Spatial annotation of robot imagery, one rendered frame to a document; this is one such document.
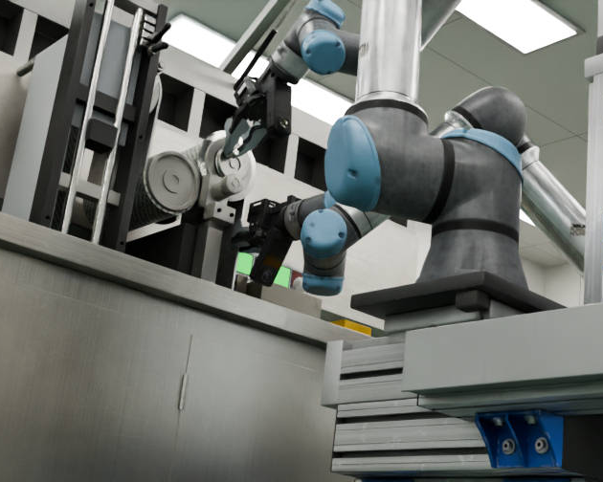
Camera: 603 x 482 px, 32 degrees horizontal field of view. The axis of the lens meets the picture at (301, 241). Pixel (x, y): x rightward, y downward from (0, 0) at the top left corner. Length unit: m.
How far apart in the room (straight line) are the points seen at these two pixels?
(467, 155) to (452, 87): 3.67
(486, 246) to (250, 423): 0.59
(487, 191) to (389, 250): 1.53
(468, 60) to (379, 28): 3.37
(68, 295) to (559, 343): 0.81
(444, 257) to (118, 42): 0.85
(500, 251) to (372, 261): 1.50
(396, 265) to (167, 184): 1.02
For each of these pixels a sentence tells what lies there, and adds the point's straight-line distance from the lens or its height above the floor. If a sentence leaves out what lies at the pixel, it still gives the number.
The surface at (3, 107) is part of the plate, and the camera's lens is 2.30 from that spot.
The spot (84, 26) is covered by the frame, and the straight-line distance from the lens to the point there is 1.89.
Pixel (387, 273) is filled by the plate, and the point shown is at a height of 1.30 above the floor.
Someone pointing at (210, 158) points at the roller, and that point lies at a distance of 2.11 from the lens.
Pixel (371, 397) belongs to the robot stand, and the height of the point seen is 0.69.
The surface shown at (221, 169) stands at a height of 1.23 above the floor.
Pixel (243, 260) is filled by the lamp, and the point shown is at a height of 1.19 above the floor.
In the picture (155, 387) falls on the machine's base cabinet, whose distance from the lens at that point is 1.65.
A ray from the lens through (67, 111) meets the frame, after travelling 1.81.
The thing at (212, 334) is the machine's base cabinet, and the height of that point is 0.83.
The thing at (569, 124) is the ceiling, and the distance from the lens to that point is 5.37.
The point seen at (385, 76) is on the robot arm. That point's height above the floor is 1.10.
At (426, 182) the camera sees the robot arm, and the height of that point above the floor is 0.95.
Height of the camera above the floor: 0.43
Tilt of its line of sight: 19 degrees up
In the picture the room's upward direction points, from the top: 7 degrees clockwise
